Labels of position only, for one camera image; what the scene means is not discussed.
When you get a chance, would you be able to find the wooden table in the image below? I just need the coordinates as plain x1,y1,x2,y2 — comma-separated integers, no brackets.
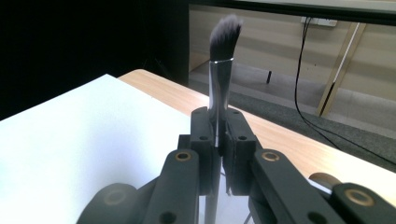
118,68,396,208

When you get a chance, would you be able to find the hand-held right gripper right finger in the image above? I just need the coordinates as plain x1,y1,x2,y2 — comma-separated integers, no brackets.
222,107,262,197

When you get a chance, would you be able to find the silver-handled makeup brush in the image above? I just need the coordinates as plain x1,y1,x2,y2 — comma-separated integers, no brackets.
204,13,244,224

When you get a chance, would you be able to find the wooden vertical desk strip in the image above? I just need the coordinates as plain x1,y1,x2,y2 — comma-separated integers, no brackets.
315,21,369,119

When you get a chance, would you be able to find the black curtain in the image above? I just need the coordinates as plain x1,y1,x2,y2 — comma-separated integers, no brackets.
0,0,191,121

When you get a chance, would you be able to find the white wall socket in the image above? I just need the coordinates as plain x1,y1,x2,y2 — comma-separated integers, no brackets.
300,16,339,28

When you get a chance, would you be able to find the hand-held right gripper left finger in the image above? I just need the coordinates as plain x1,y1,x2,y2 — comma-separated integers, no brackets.
177,106,221,196

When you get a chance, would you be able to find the black wall cable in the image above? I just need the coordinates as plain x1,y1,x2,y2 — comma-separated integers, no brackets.
293,17,396,168

